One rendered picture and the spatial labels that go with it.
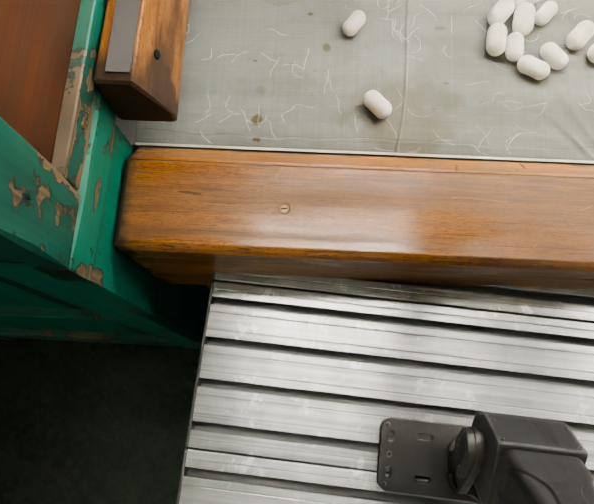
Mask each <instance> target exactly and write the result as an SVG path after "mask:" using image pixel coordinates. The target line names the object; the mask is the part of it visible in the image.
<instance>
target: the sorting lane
mask: <svg viewBox="0 0 594 504"><path fill-rule="evenodd" d="M498 1H499V0H190V4H189V14H188V22H187V29H186V38H185V46H184V56H183V65H182V75H181V84H180V90H179V105H178V115H177V120H176V121H173V122H165V121H138V124H137V131H136V138H135V147H136V148H139V147H155V148H179V149H204V150H228V151H253V152H277V153H302V154H326V155H351V156H375V157H400V158H425V159H449V160H474V161H498V162H523V163H547V164H572V165H594V63H592V62H591V61H589V59H588V57H587V52H588V49H589V48H590V46H591V45H593V44H594V35H593V36H592V37H591V38H590V39H589V40H588V42H587V43H586V44H585V46H584V47H583V48H581V49H579V50H571V49H569V48H568V47H567V46H566V38H567V36H568V34H569V33H570V32H571V31H573V29H574V28H575V27H576V26H577V25H578V24H579V23H580V22H582V21H585V20H589V21H592V22H593V23H594V0H541V1H540V2H539V3H537V4H535V5H534V7H535V9H536V12H537V11H538V10H539V9H540V8H541V7H542V6H543V4H544V3H546V2H548V1H554V2H556V3H557V5H558V11H557V13H556V14H555V15H554V16H553V17H552V18H551V19H550V21H549V22H548V23H547V24H545V25H543V26H538V25H536V24H535V23H534V26H533V29H532V31H531V32H530V33H529V34H528V35H526V36H524V53H523V56H525V55H531V56H533V57H535V58H537V59H539V60H542V61H544V60H543V59H542V58H541V56H540V49H541V47H542V46H543V45H544V44H545V43H548V42H554V43H556V44H557V45H558V46H559V47H560V48H561V49H562V50H563V51H564V52H565V53H566V54H567V55H568V58H569V61H568V64H567V66H566V67H565V68H563V69H561V70H554V69H552V68H551V67H550V73H549V75H548V76H547V77H546V78H545V79H542V80H536V79H534V78H532V77H530V76H527V75H525V74H522V73H520V72H519V71H518V69H517V63H518V61H515V62H512V61H509V60H508V59H507V58H506V55H505V51H504V52H503V53H502V54H501V55H499V56H491V55H489V54H488V53H487V51H486V38H487V31H488V29H489V27H490V26H491V25H490V24H489V23H488V21H487V16H488V13H489V11H490V10H491V9H492V8H493V7H494V6H495V4H496V3H497V2H498ZM356 10H360V11H362V12H364V14H365V16H366V21H365V24H364V25H363V26H362V27H361V28H360V29H359V30H358V32H357V33H356V34H355V35H354V36H347V35H345V34H344V32H343V29H342V27H343V24H344V22H345V21H346V20H347V19H348V18H349V17H350V15H351V14H352V13H353V12H354V11H356ZM523 56H522V57H523ZM370 90H375V91H378V92H379V93H380V94H381V95H382V96H383V97H384V98H385V99H386V100H387V101H389V102H390V104H391V106H392V112H391V114H390V116H389V117H387V118H385V119H379V118H377V117H376V116H375V115H374V114H373V113H372V112H371V111H370V110H369V109H368V108H367V107H366V106H365V105H364V103H363V97H364V95H365V93H366V92H368V91H370Z"/></svg>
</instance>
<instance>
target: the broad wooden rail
mask: <svg viewBox="0 0 594 504"><path fill-rule="evenodd" d="M114 245H115V246H116V247H117V248H118V249H119V250H121V251H122V252H123V253H125V254H126V255H127V256H128V257H130V258H131V259H133V260H134V261H135V262H136V263H138V264H139V265H140V266H142V267H143V268H144V269H145V270H147V271H148V272H149V273H150V274H152V275H153V276H154V277H156V278H157V279H158V280H159V281H161V282H162V283H168V284H188V285H209V286H211V282H212V281H213V279H212V276H213V272H224V273H246V274H267V275H287V276H308V277H329V278H348V279H357V280H366V281H375V282H385V283H394V284H412V285H433V286H454V287H475V288H495V287H486V286H476V285H496V286H517V287H538V288H559V289H580V290H594V165H572V164H547V163H523V162H498V161H474V160H449V159H425V158H400V157H375V156H351V155H326V154H302V153H277V152H253V151H228V150H204V149H179V148H155V147H139V148H137V149H136V150H135V151H134V153H133V154H132V155H131V156H130V157H129V158H128V159H127V160H126V163H125V169H124V176H123V183H122V190H121V197H120V204H119V210H118V217H117V224H116V231H115V238H114Z"/></svg>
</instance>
